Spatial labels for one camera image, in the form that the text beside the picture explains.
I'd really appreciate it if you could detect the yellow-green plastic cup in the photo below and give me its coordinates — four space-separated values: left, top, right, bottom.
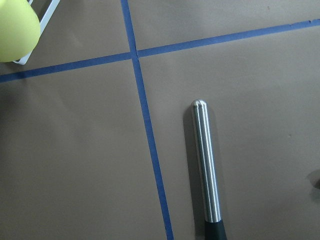
0 0 41 63

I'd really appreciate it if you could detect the steel muddler black tip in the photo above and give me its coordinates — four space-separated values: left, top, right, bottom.
191 99 227 240

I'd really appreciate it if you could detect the white wire cup rack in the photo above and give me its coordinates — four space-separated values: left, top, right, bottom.
12 0 60 66

